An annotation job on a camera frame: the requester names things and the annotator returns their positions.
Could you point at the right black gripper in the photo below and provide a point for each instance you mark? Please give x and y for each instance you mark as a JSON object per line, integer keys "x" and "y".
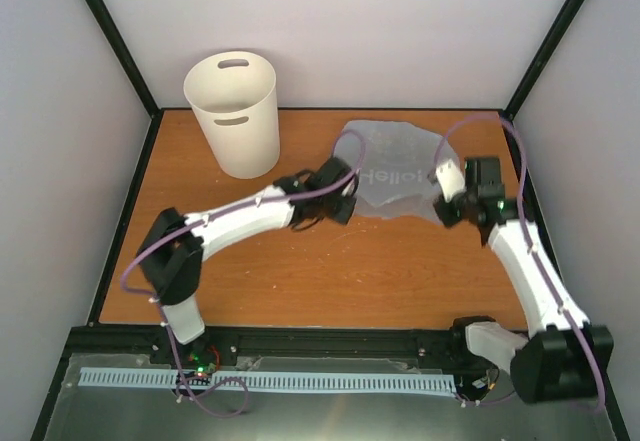
{"x": 447, "y": 217}

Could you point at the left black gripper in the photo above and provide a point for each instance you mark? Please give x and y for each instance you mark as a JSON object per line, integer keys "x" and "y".
{"x": 344, "y": 215}

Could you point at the translucent blue trash bag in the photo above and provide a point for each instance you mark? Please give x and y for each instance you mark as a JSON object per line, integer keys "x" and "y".
{"x": 395, "y": 177}

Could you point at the white plastic trash bin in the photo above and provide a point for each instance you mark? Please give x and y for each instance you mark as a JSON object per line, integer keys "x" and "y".
{"x": 233, "y": 96}

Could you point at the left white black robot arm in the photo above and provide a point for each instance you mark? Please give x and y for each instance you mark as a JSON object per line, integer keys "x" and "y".
{"x": 177, "y": 245}

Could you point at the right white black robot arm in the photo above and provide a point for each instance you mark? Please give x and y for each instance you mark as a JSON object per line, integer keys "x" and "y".
{"x": 564, "y": 356}

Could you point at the green lit circuit board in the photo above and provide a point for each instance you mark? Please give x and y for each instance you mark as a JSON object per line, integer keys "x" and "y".
{"x": 202, "y": 367}

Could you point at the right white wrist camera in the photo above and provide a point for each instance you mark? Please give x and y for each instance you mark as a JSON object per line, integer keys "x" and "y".
{"x": 450, "y": 179}

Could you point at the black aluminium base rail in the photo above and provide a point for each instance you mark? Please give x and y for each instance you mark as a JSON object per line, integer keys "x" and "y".
{"x": 426, "y": 349}

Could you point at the right black frame post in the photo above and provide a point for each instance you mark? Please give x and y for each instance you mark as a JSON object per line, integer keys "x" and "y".
{"x": 548, "y": 46}

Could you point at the black frame post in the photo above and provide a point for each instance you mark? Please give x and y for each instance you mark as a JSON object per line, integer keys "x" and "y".
{"x": 548, "y": 46}
{"x": 113, "y": 36}

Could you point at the light blue slotted cable duct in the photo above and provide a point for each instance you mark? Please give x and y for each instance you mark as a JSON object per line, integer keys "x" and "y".
{"x": 273, "y": 382}

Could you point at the grey metal base plate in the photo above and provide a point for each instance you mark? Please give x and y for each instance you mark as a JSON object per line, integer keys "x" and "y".
{"x": 103, "y": 413}

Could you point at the left black frame post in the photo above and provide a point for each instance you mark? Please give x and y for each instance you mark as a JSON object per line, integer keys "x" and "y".
{"x": 113, "y": 36}

